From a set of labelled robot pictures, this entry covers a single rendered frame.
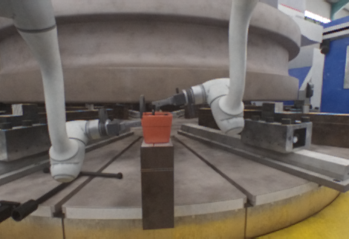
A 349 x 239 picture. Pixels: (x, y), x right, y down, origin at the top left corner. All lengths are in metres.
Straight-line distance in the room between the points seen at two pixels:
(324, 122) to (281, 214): 1.54
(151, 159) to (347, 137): 2.40
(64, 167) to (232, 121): 0.66
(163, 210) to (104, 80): 1.06
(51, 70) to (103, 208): 0.75
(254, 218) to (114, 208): 0.85
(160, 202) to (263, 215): 0.77
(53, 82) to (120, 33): 1.09
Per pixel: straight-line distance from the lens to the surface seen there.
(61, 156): 0.81
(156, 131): 0.81
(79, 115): 3.05
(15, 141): 1.69
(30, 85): 2.01
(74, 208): 1.23
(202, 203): 1.15
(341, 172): 1.61
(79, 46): 1.88
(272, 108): 1.81
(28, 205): 1.26
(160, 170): 0.82
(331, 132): 2.82
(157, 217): 0.92
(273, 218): 1.52
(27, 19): 0.66
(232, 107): 0.76
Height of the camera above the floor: 0.89
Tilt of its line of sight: 7 degrees down
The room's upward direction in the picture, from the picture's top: straight up
